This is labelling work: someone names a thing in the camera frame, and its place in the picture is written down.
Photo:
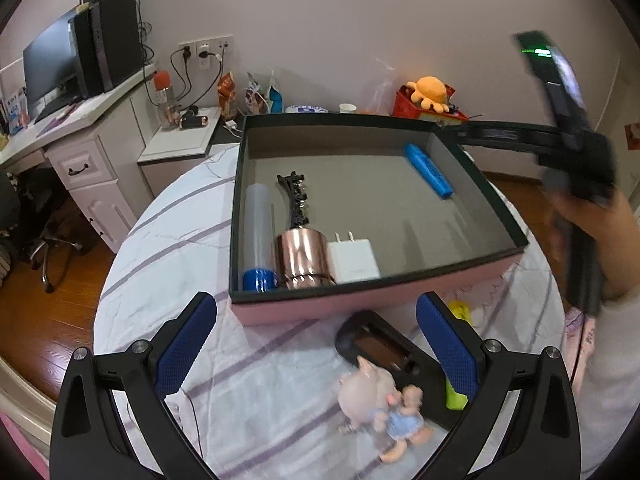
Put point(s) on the bottle with orange lid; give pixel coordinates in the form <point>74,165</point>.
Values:
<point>167,105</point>

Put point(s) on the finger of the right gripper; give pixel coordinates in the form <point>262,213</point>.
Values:
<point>509,136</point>

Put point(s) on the orange snack bag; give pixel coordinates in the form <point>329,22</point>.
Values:
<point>226,90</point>

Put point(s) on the black computer tower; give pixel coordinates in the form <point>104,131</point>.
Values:
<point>106,44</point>

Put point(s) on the rose gold metal case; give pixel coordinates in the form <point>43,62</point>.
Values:
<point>303,259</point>

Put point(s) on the blue highlighter pen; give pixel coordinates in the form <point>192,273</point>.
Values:
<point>428,171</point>

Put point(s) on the red printed storage box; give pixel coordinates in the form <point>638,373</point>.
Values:
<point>405,108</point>

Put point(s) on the white desk with drawers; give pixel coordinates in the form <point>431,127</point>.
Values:
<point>94,149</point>

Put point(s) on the clear plastic bag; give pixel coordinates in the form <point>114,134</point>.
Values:
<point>379,91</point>

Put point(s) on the black computer monitor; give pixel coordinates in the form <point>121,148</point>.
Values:
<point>49,69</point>

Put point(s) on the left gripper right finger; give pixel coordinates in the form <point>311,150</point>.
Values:
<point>541,440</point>

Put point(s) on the white tissue pack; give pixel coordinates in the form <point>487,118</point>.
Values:
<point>305,109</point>

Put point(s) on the pink box with black rim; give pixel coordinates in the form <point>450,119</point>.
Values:
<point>358,180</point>

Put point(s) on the white charger plug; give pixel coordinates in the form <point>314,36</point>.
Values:
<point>352,260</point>

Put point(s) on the white striped table cloth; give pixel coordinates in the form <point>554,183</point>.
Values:
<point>259,402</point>

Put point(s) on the orange octopus plush toy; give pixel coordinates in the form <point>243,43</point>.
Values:
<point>430,94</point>

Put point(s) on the wall power outlet strip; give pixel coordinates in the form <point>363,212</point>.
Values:
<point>203,51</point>

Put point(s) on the black ornate hair clip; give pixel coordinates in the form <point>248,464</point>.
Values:
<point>294,188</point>

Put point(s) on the white paper cup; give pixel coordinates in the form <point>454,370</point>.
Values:
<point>347,108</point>

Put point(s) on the person's right hand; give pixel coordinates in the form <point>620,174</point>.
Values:
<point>615,231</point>

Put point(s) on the office chair with jacket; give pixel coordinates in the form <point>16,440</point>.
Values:
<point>29,203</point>

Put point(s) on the low white side cabinet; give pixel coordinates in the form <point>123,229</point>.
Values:
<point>172,153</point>

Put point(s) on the translucent bottle with blue cap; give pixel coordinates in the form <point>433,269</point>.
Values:
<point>259,264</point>

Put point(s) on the black remote holder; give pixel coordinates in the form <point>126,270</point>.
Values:
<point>368,335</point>

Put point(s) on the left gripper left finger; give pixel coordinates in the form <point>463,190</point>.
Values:
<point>89,440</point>

